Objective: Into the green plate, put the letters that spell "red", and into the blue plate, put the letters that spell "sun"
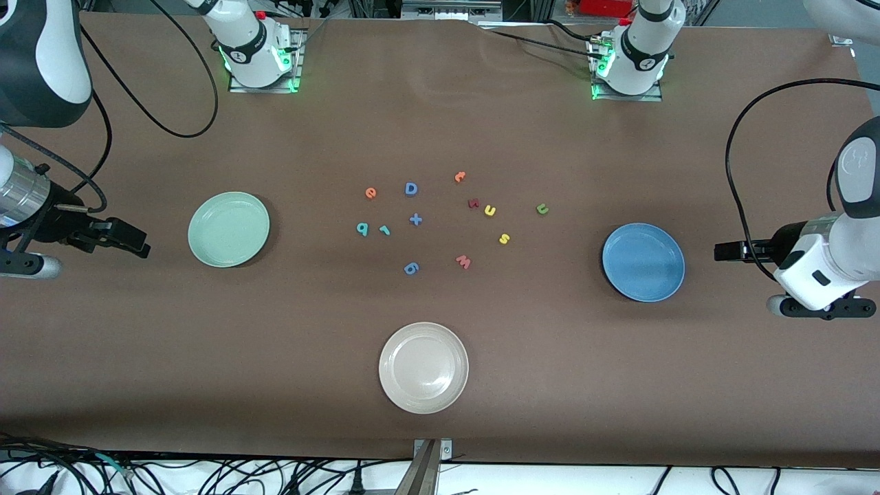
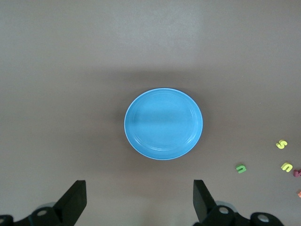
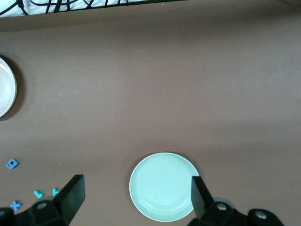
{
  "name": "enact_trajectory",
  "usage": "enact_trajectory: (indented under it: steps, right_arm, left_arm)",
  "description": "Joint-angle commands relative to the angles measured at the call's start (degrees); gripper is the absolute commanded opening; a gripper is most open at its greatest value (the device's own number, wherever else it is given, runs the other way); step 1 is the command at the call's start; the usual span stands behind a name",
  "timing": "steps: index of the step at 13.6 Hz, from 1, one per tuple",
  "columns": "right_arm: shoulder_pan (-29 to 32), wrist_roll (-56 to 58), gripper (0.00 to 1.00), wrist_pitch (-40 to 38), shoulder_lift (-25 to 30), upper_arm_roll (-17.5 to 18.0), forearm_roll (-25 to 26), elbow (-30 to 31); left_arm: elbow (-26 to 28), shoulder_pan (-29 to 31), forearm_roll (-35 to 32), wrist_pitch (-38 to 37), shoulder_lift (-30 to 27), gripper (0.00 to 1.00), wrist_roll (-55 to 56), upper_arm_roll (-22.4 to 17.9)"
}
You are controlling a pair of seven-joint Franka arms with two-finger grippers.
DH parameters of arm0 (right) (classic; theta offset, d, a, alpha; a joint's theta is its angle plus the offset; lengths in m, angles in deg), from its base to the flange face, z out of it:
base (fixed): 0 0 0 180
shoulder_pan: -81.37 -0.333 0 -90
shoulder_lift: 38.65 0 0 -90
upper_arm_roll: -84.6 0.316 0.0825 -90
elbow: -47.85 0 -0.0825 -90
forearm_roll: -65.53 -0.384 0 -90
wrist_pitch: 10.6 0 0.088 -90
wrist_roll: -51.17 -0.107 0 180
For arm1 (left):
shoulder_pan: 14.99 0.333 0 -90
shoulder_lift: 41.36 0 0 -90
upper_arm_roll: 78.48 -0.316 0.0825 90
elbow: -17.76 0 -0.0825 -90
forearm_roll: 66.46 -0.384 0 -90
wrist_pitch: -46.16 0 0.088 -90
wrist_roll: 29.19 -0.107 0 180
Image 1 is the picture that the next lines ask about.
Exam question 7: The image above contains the blue plate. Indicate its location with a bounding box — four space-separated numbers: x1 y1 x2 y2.
602 222 686 303

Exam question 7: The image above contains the light green plate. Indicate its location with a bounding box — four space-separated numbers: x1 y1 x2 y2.
188 191 271 268

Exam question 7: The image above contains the red box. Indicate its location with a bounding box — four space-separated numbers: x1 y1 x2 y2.
581 0 635 18

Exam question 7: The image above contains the beige plate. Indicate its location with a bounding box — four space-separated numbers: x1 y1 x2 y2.
378 322 470 415

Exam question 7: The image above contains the brown table cover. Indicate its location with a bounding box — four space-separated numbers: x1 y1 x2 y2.
0 10 880 470

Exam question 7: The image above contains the metal equipment rack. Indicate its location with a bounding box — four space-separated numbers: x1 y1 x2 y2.
401 0 504 21

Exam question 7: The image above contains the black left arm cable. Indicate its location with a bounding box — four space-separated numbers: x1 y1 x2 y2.
726 78 880 283

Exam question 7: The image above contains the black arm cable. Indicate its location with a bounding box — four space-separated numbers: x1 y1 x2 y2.
726 78 880 283
0 0 220 214

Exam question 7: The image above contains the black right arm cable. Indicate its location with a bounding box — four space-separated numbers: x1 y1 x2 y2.
0 0 220 214

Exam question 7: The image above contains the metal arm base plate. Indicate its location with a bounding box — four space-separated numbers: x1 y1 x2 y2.
229 27 304 94
590 38 664 102

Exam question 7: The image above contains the teal floor cable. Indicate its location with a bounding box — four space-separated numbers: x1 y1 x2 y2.
95 452 135 480

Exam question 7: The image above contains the black table cable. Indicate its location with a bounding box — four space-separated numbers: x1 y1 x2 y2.
478 19 606 59

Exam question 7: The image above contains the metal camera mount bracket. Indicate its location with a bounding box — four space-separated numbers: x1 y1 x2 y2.
395 438 454 495

